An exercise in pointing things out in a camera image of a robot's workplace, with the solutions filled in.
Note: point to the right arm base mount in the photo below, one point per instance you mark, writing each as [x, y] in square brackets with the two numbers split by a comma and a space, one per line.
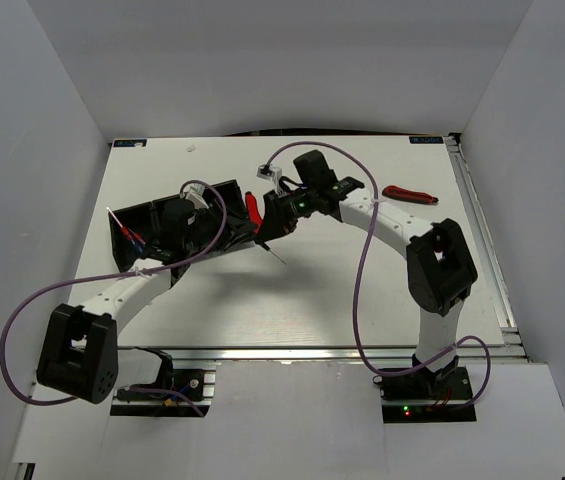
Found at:
[410, 400]

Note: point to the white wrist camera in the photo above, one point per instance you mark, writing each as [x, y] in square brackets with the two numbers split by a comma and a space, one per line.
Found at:
[271, 173]
[194, 193]

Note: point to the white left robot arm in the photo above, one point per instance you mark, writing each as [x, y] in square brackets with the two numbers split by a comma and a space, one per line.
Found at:
[80, 351]

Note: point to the aluminium rail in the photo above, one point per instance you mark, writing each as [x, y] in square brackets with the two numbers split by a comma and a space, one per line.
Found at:
[273, 353]
[511, 348]

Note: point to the blue label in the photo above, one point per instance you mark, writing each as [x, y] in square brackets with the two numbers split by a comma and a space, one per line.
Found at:
[129, 143]
[426, 140]

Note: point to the blue label right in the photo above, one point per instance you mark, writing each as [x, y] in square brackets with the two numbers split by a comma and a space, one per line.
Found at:
[426, 140]

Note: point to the aluminium right side rail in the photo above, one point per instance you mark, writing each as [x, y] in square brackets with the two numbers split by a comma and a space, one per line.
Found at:
[511, 348]

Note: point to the black three-compartment tray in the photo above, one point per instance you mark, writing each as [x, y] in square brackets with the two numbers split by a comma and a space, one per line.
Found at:
[133, 230]

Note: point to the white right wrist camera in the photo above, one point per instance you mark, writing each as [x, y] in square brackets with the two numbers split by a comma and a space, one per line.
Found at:
[271, 173]

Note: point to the blue label left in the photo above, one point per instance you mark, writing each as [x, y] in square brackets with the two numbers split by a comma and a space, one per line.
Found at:
[129, 143]

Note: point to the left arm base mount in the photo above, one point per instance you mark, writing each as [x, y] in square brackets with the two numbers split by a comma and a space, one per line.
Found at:
[196, 384]

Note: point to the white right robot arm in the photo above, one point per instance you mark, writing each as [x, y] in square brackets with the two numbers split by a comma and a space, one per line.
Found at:
[440, 268]

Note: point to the green black precision screwdriver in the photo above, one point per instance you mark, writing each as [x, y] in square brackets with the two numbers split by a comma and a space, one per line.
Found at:
[270, 251]

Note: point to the aluminium front rail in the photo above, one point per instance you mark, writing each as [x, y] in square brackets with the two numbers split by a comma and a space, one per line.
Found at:
[273, 353]

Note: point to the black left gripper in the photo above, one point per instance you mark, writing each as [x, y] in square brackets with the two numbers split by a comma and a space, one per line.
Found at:
[231, 230]

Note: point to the red black utility knife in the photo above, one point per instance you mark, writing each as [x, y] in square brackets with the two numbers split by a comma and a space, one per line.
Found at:
[253, 211]

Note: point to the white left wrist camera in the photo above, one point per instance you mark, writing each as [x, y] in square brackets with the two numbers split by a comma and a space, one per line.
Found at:
[194, 193]

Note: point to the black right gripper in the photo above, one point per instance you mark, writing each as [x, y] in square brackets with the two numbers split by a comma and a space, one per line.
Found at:
[273, 225]

